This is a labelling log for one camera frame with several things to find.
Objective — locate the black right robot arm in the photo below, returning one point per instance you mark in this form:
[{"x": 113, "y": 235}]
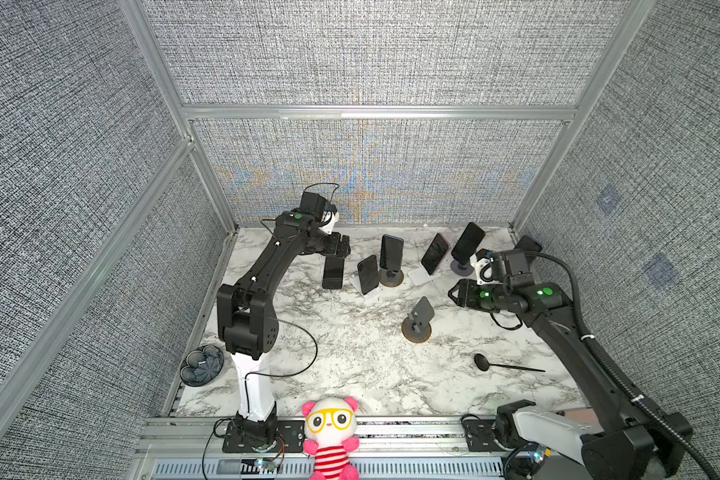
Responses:
[{"x": 636, "y": 439}]

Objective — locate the black smartphone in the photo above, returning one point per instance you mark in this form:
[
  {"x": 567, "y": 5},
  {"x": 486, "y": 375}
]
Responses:
[
  {"x": 467, "y": 244},
  {"x": 333, "y": 273},
  {"x": 392, "y": 250},
  {"x": 527, "y": 243},
  {"x": 435, "y": 253},
  {"x": 368, "y": 270}
]

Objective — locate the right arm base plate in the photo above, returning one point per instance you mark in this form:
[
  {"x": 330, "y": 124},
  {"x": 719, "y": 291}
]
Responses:
[{"x": 479, "y": 434}]

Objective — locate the grey wood-base stand rear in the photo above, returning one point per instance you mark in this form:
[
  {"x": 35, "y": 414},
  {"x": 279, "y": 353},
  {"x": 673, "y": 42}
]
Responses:
[{"x": 390, "y": 278}]

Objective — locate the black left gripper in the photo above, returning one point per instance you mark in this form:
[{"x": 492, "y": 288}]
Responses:
[{"x": 344, "y": 246}]

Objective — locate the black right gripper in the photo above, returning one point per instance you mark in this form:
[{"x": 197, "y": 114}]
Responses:
[{"x": 466, "y": 293}]

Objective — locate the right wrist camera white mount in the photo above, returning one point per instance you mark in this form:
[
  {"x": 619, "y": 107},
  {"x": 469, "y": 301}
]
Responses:
[{"x": 486, "y": 267}]

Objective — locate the white phone stand right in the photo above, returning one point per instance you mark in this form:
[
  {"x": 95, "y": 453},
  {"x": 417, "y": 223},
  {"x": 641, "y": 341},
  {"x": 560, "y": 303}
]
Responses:
[{"x": 420, "y": 276}]

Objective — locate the aluminium frame corner post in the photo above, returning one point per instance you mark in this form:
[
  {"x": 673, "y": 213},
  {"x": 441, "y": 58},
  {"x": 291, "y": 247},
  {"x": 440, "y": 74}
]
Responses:
[{"x": 146, "y": 40}]

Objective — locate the empty grey wood-base stand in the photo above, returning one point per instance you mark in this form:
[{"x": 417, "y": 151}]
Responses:
[{"x": 416, "y": 327}]

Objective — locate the white phone stand left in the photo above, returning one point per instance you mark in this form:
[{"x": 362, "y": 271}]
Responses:
[{"x": 357, "y": 285}]

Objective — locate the white phone stand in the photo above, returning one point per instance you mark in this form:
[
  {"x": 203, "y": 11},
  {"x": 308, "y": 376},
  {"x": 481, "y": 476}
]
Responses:
[
  {"x": 357, "y": 285},
  {"x": 420, "y": 276}
]

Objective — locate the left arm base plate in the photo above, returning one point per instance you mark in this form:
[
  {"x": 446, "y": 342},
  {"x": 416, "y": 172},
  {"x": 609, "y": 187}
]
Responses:
[{"x": 243, "y": 436}]

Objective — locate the grey round stand right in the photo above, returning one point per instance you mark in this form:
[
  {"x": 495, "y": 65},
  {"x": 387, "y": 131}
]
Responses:
[{"x": 462, "y": 269}]

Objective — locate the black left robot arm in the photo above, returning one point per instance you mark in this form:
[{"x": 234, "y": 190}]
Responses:
[{"x": 247, "y": 323}]

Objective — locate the pink white plush toy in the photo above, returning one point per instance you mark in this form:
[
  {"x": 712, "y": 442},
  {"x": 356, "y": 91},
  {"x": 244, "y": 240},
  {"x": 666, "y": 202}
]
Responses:
[{"x": 331, "y": 424}]

